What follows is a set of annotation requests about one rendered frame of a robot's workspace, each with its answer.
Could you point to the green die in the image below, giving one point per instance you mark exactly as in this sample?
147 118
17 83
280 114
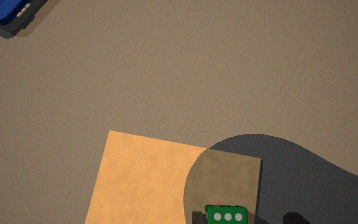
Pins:
226 214

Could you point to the tan flat mat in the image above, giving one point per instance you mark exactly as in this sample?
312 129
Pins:
144 180

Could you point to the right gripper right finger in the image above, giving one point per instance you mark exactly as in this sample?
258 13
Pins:
294 218

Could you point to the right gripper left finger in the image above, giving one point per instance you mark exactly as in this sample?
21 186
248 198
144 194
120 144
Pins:
199 218

